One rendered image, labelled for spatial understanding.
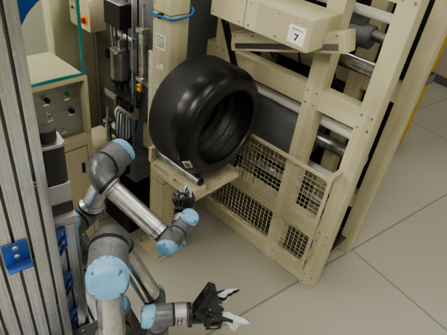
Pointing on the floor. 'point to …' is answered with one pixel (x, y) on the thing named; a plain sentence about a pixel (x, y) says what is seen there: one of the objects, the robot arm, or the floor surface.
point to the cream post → (164, 205)
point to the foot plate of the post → (149, 248)
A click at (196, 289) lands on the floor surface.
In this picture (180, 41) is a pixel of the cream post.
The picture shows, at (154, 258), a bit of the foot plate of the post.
